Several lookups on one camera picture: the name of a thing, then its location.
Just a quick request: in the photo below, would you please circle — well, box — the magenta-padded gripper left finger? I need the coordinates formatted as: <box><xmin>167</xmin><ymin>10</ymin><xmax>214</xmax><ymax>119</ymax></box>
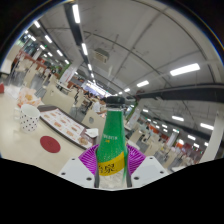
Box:
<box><xmin>57</xmin><ymin>144</ymin><xmax>101</xmax><ymax>189</ymax></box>

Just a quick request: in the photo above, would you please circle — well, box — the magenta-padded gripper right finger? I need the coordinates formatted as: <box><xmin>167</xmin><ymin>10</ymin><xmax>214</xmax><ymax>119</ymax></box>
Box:
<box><xmin>125</xmin><ymin>143</ymin><xmax>169</xmax><ymax>189</ymax></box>

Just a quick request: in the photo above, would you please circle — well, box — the green drink bottle yellow label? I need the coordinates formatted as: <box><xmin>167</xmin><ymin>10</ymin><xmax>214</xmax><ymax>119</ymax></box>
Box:
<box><xmin>95</xmin><ymin>95</ymin><xmax>130</xmax><ymax>190</ymax></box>

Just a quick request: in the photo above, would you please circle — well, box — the flat round red coaster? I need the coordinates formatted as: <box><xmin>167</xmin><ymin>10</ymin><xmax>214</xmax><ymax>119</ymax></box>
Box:
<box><xmin>39</xmin><ymin>135</ymin><xmax>62</xmax><ymax>154</ymax></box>

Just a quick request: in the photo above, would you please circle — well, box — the white napkin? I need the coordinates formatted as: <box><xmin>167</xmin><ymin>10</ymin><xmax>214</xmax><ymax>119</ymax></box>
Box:
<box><xmin>84</xmin><ymin>127</ymin><xmax>100</xmax><ymax>138</ymax></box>

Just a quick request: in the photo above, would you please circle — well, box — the white polka-dot mug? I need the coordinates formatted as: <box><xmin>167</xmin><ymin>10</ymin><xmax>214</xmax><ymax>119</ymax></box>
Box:
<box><xmin>18</xmin><ymin>103</ymin><xmax>41</xmax><ymax>133</ymax></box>

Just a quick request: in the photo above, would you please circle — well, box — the beige chairs group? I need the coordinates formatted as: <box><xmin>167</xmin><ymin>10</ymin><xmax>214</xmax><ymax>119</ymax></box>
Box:
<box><xmin>19</xmin><ymin>61</ymin><xmax>188</xmax><ymax>161</ymax></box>

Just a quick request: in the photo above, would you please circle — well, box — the crumpled food wrapper bag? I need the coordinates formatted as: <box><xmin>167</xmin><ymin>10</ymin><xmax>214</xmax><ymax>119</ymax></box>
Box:
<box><xmin>16</xmin><ymin>87</ymin><xmax>46</xmax><ymax>108</ymax></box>

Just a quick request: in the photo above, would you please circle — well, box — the ceiling strip lights group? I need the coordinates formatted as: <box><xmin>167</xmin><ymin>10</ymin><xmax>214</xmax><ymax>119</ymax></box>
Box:
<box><xmin>23</xmin><ymin>3</ymin><xmax>214</xmax><ymax>148</ymax></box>

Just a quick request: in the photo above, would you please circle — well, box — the ceiling air conditioner unit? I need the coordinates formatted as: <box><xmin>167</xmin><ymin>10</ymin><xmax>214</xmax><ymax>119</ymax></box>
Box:
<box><xmin>93</xmin><ymin>48</ymin><xmax>109</xmax><ymax>64</ymax></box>

